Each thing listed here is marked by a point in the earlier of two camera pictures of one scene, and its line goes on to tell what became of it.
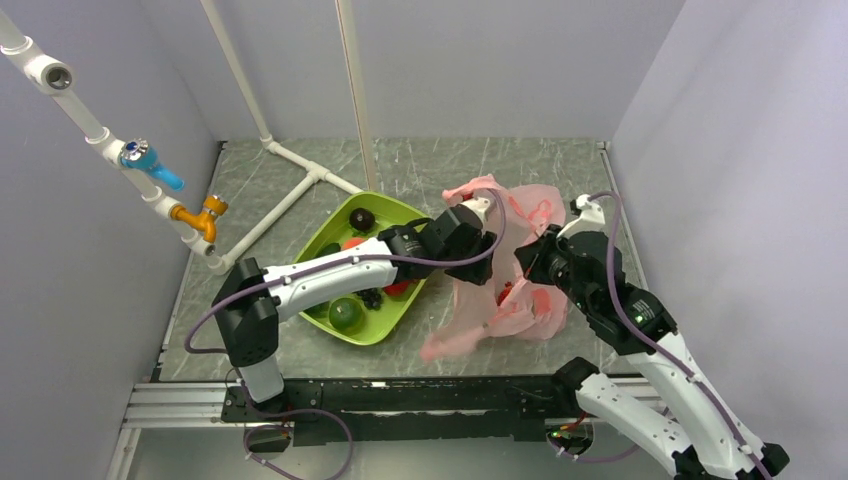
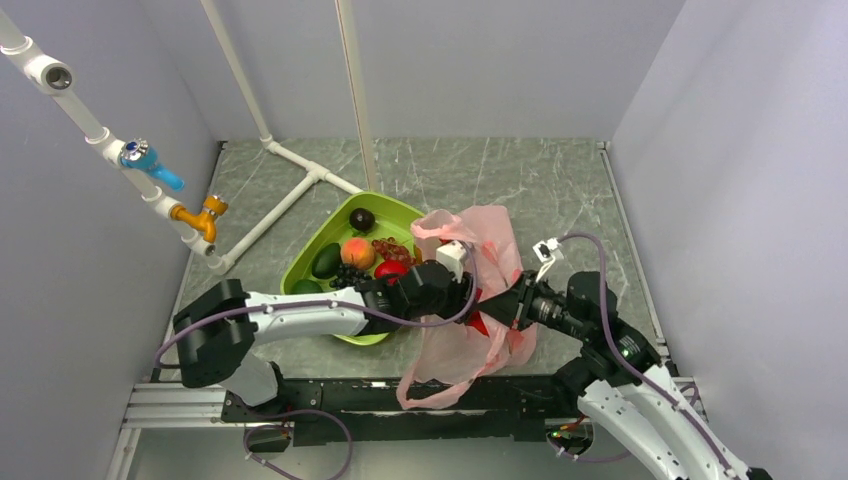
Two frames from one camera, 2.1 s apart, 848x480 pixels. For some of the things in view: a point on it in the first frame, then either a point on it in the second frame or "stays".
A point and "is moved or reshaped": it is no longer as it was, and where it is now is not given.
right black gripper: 533,254 → 512,307
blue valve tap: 137,154 stays
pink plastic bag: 509,305 is moved or reshaped
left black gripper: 478,272 → 462,295
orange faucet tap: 206,220 stays
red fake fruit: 503,294 is moved or reshaped
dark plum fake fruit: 362,219 stays
